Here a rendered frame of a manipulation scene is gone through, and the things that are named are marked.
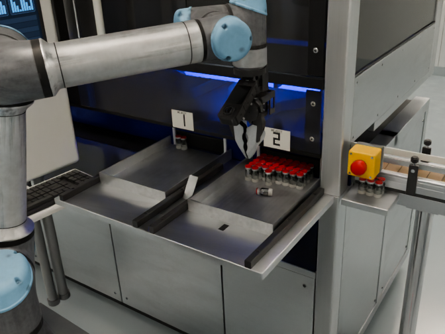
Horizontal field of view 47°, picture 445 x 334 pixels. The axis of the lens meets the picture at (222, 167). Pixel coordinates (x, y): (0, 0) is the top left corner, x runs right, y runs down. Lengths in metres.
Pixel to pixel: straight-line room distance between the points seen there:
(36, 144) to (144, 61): 1.02
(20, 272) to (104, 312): 1.47
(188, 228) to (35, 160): 0.74
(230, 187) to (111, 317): 1.15
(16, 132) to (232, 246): 0.55
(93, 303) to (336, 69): 1.68
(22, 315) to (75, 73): 0.46
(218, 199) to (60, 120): 0.71
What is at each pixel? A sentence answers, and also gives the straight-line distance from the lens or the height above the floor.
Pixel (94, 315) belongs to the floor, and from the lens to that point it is 2.47.
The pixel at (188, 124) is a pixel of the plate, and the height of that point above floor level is 1.01.
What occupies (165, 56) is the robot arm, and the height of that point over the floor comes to 1.38.
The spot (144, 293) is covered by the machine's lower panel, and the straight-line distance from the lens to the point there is 2.20.
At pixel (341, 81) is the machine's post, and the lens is 1.32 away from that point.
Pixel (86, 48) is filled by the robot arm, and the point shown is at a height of 1.40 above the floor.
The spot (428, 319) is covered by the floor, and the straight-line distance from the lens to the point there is 2.46.
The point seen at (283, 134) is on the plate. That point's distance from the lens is 1.43.
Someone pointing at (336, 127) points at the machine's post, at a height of 1.09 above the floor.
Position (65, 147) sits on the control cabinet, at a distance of 1.91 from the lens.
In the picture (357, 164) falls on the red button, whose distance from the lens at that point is 1.34.
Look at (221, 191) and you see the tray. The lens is 1.46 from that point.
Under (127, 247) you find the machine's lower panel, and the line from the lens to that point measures 2.12.
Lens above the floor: 1.57
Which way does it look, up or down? 25 degrees down
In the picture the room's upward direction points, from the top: 3 degrees counter-clockwise
